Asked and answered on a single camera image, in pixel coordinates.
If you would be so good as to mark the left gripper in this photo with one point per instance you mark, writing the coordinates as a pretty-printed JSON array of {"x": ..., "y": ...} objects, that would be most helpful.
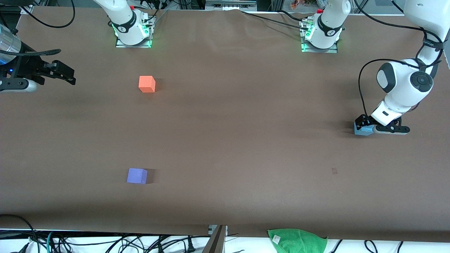
[{"x": 361, "y": 121}]

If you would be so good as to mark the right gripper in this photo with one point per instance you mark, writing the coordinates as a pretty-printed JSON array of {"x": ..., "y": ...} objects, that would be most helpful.
[{"x": 29, "y": 67}]

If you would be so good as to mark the light blue foam block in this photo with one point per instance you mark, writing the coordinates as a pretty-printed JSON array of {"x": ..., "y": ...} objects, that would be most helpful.
[{"x": 362, "y": 131}]

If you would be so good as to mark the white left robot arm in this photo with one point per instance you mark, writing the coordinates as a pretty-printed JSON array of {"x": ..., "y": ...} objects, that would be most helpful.
[{"x": 404, "y": 91}]

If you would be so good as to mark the orange foam block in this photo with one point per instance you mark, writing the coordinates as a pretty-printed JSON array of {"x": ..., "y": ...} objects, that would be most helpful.
[{"x": 146, "y": 84}]

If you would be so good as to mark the purple foam block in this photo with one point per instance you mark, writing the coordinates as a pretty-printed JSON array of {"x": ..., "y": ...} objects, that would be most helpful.
[{"x": 136, "y": 175}]

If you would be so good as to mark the green cloth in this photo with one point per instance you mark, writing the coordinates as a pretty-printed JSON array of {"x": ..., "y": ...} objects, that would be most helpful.
[{"x": 299, "y": 240}]

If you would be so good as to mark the brown table cover sheet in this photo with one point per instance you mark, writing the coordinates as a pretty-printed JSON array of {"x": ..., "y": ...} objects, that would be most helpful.
[{"x": 225, "y": 140}]

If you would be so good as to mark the grey metal bar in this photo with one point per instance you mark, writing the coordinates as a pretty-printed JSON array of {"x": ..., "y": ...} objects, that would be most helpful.
[{"x": 216, "y": 242}]

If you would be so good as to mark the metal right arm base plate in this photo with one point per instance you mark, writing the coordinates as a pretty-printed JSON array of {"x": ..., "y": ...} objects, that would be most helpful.
[{"x": 121, "y": 45}]

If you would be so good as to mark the aluminium frame bracket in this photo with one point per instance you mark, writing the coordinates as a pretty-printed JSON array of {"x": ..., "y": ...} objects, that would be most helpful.
[{"x": 27, "y": 10}]

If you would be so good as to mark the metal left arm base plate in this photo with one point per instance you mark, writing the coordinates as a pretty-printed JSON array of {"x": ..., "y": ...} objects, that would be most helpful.
[{"x": 330, "y": 51}]

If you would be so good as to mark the metal rail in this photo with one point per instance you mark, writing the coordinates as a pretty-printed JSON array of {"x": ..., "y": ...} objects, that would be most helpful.
[{"x": 230, "y": 4}]

